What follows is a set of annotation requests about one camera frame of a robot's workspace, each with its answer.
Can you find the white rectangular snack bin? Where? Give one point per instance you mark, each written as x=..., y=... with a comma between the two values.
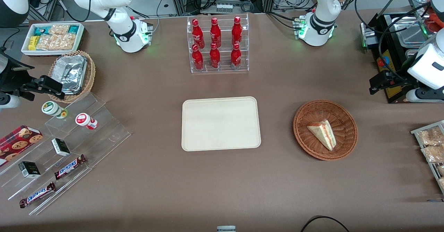
x=26, y=51

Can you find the white power strip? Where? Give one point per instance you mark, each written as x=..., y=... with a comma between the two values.
x=223, y=7

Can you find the triangular sandwich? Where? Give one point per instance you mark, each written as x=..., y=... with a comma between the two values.
x=324, y=133

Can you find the yellow snack packet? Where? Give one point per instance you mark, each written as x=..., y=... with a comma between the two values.
x=33, y=43

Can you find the silver power supply box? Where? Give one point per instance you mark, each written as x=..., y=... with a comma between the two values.
x=369, y=34

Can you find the aluminium foil container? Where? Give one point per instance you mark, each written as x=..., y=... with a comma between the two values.
x=71, y=72

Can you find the grey device edge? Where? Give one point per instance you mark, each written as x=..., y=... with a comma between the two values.
x=226, y=229

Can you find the small black carton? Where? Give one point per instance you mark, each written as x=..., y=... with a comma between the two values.
x=29, y=169
x=60, y=147

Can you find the clear acrylic bottle rack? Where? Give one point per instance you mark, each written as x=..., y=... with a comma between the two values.
x=223, y=69

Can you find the snickers chocolate bar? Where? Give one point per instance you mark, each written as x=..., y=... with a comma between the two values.
x=37, y=194
x=69, y=166

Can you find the red lid yogurt cup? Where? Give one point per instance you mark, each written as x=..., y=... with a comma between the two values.
x=83, y=119

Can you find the red tartan cookie box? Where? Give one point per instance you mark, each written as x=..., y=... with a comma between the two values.
x=17, y=142

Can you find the clear bagged pastry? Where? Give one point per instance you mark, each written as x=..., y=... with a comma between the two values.
x=430, y=136
x=441, y=182
x=433, y=154
x=440, y=170

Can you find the clear acrylic stepped stand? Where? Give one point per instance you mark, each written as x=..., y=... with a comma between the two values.
x=107, y=138
x=20, y=190

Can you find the brown wicker basket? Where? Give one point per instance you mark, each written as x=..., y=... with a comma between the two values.
x=308, y=145

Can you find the light tan wicker basket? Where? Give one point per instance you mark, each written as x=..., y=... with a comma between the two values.
x=91, y=76

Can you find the clear cookie bag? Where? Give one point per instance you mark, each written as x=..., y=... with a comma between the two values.
x=59, y=29
x=55, y=42

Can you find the teal snack packet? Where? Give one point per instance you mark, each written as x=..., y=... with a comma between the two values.
x=73, y=29
x=41, y=30

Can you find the beige plastic tray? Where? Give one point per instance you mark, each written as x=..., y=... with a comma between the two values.
x=222, y=124

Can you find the green lid yogurt cup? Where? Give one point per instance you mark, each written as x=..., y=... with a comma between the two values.
x=52, y=108

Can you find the red cola bottle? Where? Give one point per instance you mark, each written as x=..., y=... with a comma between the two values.
x=236, y=58
x=215, y=32
x=197, y=59
x=214, y=58
x=197, y=32
x=237, y=31

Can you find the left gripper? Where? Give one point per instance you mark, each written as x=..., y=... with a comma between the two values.
x=397, y=79

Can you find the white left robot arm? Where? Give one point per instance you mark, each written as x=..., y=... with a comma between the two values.
x=322, y=3

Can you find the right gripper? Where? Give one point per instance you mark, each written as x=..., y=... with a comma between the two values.
x=13, y=79

